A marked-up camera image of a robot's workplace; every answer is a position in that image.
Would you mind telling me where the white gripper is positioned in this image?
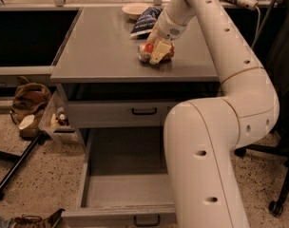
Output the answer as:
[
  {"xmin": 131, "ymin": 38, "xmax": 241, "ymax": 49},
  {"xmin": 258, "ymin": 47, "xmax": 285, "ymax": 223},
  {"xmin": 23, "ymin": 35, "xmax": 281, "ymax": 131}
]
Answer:
[{"xmin": 146, "ymin": 9, "xmax": 195, "ymax": 65}]

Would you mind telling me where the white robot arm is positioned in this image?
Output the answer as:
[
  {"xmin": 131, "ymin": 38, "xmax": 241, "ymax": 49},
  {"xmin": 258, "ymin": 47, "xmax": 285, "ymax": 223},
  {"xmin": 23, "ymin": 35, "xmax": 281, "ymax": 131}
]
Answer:
[{"xmin": 148, "ymin": 0, "xmax": 279, "ymax": 228}]

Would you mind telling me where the grey drawer cabinet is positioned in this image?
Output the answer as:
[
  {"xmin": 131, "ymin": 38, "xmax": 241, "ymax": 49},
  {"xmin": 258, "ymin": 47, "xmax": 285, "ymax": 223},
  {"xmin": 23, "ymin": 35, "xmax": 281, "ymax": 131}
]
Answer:
[{"xmin": 51, "ymin": 7, "xmax": 220, "ymax": 141}]

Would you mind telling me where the closed top drawer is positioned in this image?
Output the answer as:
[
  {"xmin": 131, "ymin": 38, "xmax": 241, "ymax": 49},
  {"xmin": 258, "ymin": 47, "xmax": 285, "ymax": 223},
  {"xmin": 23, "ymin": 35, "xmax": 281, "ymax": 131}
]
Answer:
[{"xmin": 67, "ymin": 100, "xmax": 177, "ymax": 128}]

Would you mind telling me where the open middle drawer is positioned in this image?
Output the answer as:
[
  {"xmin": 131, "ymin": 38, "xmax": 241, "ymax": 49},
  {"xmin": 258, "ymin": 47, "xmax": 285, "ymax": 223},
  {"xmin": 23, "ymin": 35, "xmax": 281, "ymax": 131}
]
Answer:
[{"xmin": 63, "ymin": 126, "xmax": 176, "ymax": 228}]

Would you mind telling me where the blue chip bag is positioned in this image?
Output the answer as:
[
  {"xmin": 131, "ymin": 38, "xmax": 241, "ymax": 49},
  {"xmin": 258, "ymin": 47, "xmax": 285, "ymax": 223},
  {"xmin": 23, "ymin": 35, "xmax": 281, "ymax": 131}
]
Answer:
[{"xmin": 130, "ymin": 7, "xmax": 163, "ymax": 37}]

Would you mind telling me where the white bowl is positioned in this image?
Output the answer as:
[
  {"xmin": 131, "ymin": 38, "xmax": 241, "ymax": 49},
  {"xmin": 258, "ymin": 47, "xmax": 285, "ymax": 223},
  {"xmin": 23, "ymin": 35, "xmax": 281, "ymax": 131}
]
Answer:
[{"xmin": 122, "ymin": 3, "xmax": 149, "ymax": 21}]

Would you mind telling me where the clear plastic bin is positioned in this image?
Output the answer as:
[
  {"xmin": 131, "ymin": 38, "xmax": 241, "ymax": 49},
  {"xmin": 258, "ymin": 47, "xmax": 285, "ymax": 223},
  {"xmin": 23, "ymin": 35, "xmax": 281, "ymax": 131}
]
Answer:
[{"xmin": 39, "ymin": 91, "xmax": 79, "ymax": 144}]

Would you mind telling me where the brown backpack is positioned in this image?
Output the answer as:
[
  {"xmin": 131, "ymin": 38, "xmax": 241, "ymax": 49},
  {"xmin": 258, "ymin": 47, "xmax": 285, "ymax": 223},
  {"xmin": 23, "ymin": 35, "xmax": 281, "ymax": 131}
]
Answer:
[{"xmin": 10, "ymin": 76, "xmax": 52, "ymax": 140}]

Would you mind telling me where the black office chair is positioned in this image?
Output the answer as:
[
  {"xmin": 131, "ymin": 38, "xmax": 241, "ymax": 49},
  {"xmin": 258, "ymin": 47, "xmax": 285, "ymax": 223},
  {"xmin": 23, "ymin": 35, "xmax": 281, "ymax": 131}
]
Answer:
[{"xmin": 234, "ymin": 133, "xmax": 289, "ymax": 218}]

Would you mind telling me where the black metal stand leg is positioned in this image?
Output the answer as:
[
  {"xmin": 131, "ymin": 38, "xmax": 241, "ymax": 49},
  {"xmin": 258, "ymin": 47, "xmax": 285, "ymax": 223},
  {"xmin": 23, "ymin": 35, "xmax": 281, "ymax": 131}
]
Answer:
[{"xmin": 0, "ymin": 131, "xmax": 45, "ymax": 200}]

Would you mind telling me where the grey cable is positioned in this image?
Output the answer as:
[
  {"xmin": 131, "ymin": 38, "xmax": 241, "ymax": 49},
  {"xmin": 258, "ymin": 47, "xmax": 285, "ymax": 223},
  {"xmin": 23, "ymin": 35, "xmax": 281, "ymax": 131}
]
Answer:
[{"xmin": 250, "ymin": 0, "xmax": 282, "ymax": 50}]

